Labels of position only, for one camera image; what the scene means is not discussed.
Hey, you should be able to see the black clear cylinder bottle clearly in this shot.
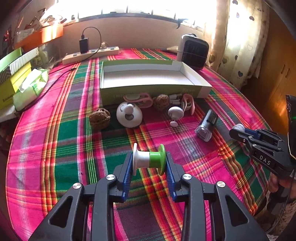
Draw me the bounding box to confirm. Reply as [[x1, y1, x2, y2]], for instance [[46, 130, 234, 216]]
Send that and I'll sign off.
[[194, 109, 218, 142]]

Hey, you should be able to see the green white spool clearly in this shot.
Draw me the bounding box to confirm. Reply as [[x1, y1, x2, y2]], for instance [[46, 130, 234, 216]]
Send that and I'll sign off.
[[132, 143, 166, 176]]

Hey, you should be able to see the small white round gadget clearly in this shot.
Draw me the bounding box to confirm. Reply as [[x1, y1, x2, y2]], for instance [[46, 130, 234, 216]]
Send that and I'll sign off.
[[168, 106, 184, 127]]

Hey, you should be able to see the brown walnut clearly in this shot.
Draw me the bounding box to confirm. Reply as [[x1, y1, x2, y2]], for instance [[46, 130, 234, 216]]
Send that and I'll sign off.
[[89, 108, 111, 130], [153, 94, 170, 111]]

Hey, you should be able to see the white oval timer gadget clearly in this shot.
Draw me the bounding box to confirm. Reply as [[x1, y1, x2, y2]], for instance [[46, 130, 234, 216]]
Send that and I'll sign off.
[[116, 102, 142, 128]]

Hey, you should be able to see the pink clip with mint pad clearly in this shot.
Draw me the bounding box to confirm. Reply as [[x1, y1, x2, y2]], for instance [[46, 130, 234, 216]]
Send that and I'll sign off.
[[123, 93, 153, 108]]

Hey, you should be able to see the wooden cabinet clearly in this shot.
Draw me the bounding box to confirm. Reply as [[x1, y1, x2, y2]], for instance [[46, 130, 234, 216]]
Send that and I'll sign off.
[[241, 9, 295, 135]]

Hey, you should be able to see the plaid tablecloth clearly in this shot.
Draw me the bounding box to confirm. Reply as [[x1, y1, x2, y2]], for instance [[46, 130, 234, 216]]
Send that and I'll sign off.
[[6, 59, 270, 240]]

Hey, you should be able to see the white black small heater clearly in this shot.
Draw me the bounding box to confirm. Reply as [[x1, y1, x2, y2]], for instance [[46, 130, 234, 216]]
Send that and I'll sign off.
[[177, 34, 209, 70]]

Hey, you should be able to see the heart pattern curtain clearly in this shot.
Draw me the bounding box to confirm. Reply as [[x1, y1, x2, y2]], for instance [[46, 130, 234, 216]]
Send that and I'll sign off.
[[203, 1, 269, 89]]

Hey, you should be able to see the white green cardboard box tray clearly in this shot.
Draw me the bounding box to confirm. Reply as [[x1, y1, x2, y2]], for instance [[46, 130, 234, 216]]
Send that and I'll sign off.
[[100, 59, 212, 106]]

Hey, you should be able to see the green tissue pack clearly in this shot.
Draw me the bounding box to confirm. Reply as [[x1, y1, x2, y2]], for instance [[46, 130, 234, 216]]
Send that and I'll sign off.
[[13, 69, 49, 111]]

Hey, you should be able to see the yellow green box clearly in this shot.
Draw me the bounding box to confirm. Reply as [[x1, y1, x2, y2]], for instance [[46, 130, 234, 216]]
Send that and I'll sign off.
[[0, 62, 32, 109]]

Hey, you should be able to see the white power strip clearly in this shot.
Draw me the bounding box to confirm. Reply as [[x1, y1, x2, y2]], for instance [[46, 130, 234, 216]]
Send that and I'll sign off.
[[62, 46, 120, 65]]

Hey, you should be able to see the striped green white box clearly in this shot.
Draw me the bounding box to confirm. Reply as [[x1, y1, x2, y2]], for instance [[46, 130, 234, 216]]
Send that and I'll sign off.
[[1, 47, 39, 84]]

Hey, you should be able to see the black charger adapter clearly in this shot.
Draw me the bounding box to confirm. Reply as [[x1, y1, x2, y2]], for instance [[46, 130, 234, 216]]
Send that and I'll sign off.
[[79, 34, 89, 54]]

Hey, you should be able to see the orange shelf box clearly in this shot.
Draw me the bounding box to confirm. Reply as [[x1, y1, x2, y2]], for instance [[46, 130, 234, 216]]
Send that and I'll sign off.
[[14, 24, 63, 52]]

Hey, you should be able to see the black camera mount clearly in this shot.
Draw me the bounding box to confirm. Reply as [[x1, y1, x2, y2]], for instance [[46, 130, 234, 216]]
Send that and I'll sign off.
[[286, 95, 296, 159]]

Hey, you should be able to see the black charger cable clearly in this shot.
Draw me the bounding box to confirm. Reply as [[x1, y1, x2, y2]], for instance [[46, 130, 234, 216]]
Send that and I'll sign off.
[[16, 26, 102, 112]]

